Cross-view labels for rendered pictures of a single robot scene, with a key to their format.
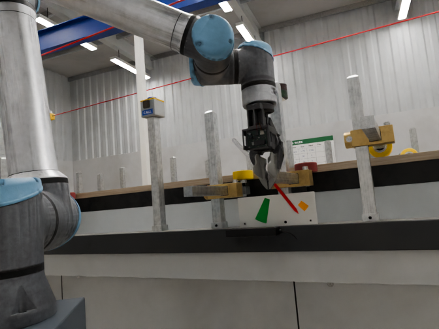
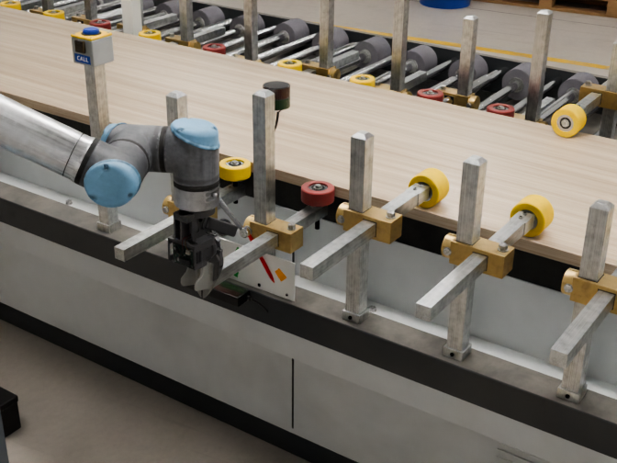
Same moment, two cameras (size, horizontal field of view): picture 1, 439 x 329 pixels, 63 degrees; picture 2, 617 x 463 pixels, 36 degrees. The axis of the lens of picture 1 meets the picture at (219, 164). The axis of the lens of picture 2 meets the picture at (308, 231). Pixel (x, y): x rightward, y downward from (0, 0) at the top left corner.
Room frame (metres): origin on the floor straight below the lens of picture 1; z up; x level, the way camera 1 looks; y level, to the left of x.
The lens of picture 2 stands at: (-0.77, -0.55, 1.84)
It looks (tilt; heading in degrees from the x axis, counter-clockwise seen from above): 27 degrees down; 7
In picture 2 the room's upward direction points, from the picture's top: 1 degrees clockwise
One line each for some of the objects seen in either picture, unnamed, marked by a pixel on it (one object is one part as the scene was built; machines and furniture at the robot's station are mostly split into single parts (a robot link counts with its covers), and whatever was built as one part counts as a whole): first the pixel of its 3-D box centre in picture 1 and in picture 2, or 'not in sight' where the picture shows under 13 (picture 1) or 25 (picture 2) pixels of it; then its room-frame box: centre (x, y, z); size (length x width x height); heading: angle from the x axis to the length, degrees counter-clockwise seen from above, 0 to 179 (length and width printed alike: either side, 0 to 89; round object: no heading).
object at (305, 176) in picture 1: (290, 179); (274, 231); (1.16, -0.23, 0.85); 0.14 x 0.06 x 0.05; 63
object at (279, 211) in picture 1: (275, 210); (249, 266); (1.16, -0.17, 0.75); 0.26 x 0.01 x 0.10; 63
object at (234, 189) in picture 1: (222, 191); (189, 211); (1.27, 0.00, 0.83); 0.14 x 0.06 x 0.05; 63
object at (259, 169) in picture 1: (259, 171); (191, 277); (0.90, -0.10, 0.86); 0.06 x 0.03 x 0.09; 153
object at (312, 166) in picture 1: (306, 177); (317, 207); (1.29, -0.31, 0.85); 0.08 x 0.08 x 0.11
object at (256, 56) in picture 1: (255, 68); (194, 153); (0.91, -0.12, 1.13); 0.10 x 0.09 x 0.12; 94
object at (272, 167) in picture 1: (270, 170); (203, 282); (0.89, -0.13, 0.86); 0.06 x 0.03 x 0.09; 153
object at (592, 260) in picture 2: not in sight; (584, 317); (0.83, -0.88, 0.88); 0.04 x 0.04 x 0.48; 63
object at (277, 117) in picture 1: (280, 151); (264, 192); (1.17, -0.21, 0.94); 0.04 x 0.04 x 0.48; 63
